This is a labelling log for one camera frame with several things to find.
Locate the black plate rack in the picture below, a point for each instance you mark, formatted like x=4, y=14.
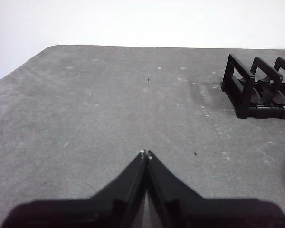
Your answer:
x=245, y=99

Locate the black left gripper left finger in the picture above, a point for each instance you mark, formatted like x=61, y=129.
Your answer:
x=97, y=211

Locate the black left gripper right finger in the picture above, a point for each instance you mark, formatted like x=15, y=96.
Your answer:
x=204, y=213

